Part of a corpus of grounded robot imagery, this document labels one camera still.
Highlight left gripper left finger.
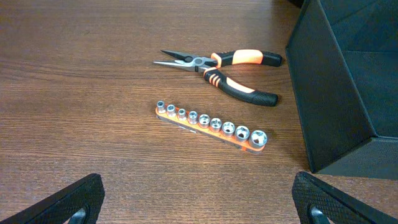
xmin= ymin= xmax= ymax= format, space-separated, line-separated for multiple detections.
xmin=1 ymin=173 xmax=105 ymax=223

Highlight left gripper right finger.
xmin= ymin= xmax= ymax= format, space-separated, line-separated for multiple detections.
xmin=292 ymin=172 xmax=397 ymax=224

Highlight orange socket bit rail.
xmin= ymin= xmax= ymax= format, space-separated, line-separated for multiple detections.
xmin=155 ymin=101 xmax=268 ymax=154

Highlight orange black long-nose pliers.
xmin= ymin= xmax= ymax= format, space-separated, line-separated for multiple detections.
xmin=155 ymin=49 xmax=282 ymax=106

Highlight dark green open box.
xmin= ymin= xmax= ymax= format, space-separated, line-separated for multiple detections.
xmin=286 ymin=0 xmax=397 ymax=180

